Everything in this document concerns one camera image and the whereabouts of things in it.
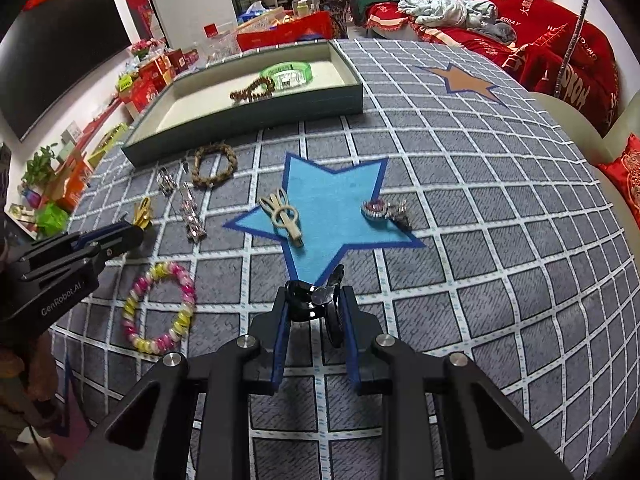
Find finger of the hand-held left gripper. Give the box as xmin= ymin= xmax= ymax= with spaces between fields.
xmin=10 ymin=221 xmax=138 ymax=273
xmin=22 ymin=227 xmax=147 ymax=283

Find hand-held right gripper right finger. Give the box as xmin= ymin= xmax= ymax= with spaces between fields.
xmin=340 ymin=285 xmax=576 ymax=480

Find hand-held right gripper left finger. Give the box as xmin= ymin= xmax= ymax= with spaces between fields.
xmin=57 ymin=282 xmax=301 ymax=480

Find yellow hair tie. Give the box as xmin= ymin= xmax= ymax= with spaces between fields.
xmin=131 ymin=197 xmax=154 ymax=231

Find black hair claw clip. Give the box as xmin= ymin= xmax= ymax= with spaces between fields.
xmin=286 ymin=264 xmax=346 ymax=349

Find long crystal hair clip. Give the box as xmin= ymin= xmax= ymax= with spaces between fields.
xmin=180 ymin=182 xmax=207 ymax=242

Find small silver hair clip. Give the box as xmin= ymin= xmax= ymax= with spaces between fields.
xmin=157 ymin=164 xmax=179 ymax=196

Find braided tan bracelet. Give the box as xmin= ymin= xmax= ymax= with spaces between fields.
xmin=191 ymin=143 xmax=237 ymax=190

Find beige hair clip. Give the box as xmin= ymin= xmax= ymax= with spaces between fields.
xmin=257 ymin=188 xmax=305 ymax=249

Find silver jewelled ring charm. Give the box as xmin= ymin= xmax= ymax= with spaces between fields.
xmin=361 ymin=199 xmax=414 ymax=233

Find grey-green jewelry tray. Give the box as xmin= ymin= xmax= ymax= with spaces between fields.
xmin=120 ymin=40 xmax=364 ymax=167

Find person's left forearm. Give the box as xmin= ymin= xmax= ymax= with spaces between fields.
xmin=0 ymin=330 xmax=67 ymax=442

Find green snack bag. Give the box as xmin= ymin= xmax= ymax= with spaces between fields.
xmin=32 ymin=202 xmax=71 ymax=237

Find orange gift box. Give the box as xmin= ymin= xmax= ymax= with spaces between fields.
xmin=55 ymin=150 xmax=94 ymax=211

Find green potted plant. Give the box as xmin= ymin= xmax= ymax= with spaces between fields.
xmin=22 ymin=145 xmax=59 ymax=187

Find green cardboard box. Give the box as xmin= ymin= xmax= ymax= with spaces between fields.
xmin=88 ymin=123 xmax=129 ymax=165

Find red gift box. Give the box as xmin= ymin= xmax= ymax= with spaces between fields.
xmin=122 ymin=77 xmax=162 ymax=117

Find grey checked tablecloth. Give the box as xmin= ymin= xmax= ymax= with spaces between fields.
xmin=50 ymin=37 xmax=633 ymax=480

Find black television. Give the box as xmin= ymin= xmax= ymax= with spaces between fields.
xmin=0 ymin=0 xmax=132 ymax=142

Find pink flower bouquet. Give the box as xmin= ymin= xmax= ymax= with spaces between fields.
xmin=131 ymin=37 xmax=164 ymax=59

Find red gift bag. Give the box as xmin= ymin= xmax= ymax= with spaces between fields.
xmin=235 ymin=12 xmax=334 ymax=52

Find red embroidered cushion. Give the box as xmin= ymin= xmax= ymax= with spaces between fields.
xmin=597 ymin=132 xmax=640 ymax=212

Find dark green clothes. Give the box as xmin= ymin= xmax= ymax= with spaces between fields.
xmin=352 ymin=0 xmax=416 ymax=27

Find pile of pale blue clothes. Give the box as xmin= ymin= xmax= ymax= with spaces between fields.
xmin=397 ymin=0 xmax=518 ymax=44

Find red covered sofa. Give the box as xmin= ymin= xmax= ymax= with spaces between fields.
xmin=350 ymin=0 xmax=621 ymax=137

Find silver tinsel stick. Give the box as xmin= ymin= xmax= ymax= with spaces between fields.
xmin=552 ymin=0 xmax=592 ymax=97

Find pink yellow beaded bracelet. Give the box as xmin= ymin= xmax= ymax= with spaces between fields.
xmin=121 ymin=261 xmax=197 ymax=355

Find brown spiral hair tie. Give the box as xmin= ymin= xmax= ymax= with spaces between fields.
xmin=230 ymin=79 xmax=277 ymax=104

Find green translucent bracelet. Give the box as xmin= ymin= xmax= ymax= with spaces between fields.
xmin=259 ymin=60 xmax=315 ymax=92

